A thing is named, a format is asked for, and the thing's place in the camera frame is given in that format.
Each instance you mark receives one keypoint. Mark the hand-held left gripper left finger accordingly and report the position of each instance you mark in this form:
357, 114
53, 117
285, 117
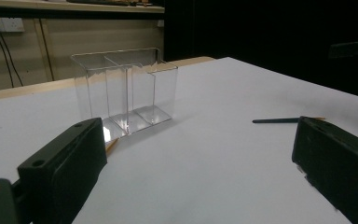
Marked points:
62, 168

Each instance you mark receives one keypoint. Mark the long beige desk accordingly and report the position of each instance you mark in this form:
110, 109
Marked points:
74, 6

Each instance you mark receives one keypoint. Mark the black curtain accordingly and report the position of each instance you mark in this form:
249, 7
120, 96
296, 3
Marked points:
261, 31

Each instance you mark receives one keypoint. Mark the white wall socket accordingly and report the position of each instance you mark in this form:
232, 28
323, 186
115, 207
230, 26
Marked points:
9, 25

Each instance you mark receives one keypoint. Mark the clear acrylic organizer box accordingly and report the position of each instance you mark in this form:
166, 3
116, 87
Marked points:
118, 93

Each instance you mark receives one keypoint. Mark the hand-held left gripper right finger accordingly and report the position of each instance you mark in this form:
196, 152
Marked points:
338, 168

